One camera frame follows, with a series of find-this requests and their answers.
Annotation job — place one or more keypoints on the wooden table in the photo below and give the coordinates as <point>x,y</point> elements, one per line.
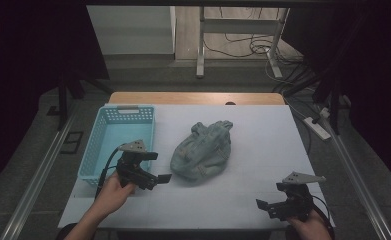
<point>183,98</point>

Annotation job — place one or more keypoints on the person's right hand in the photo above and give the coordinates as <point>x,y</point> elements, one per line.
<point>308,228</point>

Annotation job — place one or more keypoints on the person's left hand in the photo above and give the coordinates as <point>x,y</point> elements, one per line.
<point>114,195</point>

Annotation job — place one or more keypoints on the white power strip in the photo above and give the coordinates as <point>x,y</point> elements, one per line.
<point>316,128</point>

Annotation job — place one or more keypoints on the metal floor rail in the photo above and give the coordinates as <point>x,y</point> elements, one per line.
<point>359,186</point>
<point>33,186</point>

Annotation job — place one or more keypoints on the white cabinet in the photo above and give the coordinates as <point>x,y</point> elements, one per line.
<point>133,30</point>

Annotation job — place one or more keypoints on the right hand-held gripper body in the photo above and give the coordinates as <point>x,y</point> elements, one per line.
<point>294,200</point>

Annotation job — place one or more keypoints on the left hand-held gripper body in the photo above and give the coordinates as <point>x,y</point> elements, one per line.
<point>131,166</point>

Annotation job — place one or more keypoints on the light blue perforated plastic basket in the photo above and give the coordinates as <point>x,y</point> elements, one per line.
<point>116,133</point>

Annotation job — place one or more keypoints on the white metal desk frame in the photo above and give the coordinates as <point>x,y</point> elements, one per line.
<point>200,50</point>

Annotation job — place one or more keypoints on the black floor plate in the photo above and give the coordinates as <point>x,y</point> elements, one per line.
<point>72,142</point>

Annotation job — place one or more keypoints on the white table cover board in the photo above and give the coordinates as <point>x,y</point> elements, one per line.
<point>266,150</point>

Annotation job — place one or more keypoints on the blue denim garment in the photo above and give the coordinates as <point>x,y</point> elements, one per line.
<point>203,150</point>

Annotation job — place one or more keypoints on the black stand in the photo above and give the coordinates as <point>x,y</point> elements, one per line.
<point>333,100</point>
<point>62,106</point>

